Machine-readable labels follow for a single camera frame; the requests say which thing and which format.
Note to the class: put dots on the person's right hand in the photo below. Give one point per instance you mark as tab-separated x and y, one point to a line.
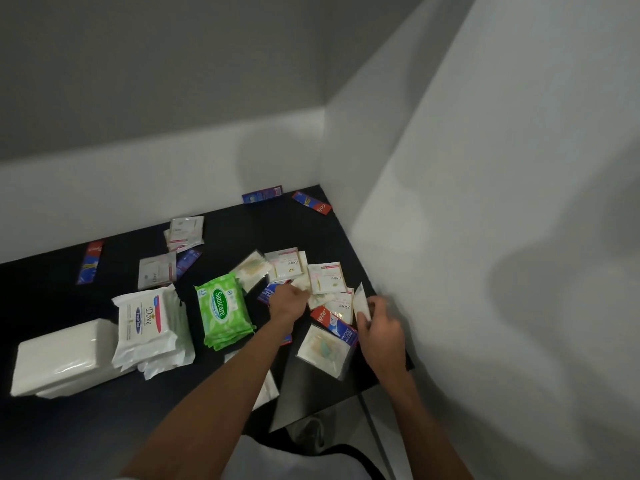
382	342

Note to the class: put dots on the person's left hand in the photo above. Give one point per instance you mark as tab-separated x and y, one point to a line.
286	303

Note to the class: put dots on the person's right thumb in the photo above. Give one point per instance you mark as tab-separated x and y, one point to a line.
362	328

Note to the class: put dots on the person's left fingers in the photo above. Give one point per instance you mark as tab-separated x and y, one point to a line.
300	293

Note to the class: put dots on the small white sachet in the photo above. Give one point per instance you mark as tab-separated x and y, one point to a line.
361	300

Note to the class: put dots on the blue and red sachet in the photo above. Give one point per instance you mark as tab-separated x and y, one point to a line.
266	292

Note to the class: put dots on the person's left forearm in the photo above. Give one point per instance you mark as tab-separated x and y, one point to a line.
210	409

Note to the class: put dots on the person's right forearm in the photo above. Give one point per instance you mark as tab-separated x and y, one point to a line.
425	434

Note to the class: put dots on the red and blue toothpaste box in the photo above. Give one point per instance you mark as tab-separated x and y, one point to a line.
336	325
90	262

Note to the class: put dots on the clear packet of cotton pads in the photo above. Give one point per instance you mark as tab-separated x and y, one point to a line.
250	269
324	352

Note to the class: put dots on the stack of green wipes packs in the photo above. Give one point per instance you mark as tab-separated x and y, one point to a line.
223	310

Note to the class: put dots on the white tissue packet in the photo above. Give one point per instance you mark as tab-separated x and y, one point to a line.
267	389

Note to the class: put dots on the black table leg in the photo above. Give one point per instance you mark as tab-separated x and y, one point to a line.
375	437

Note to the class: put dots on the grey shoe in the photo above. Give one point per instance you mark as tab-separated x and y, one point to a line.
310	434

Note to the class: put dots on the pile of white pink sachets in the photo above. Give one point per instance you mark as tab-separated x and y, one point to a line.
185	232

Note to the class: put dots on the stack of white wipes packs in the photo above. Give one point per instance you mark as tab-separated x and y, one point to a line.
147	327

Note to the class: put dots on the large white tissue pack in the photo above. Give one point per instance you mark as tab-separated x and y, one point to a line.
60	359

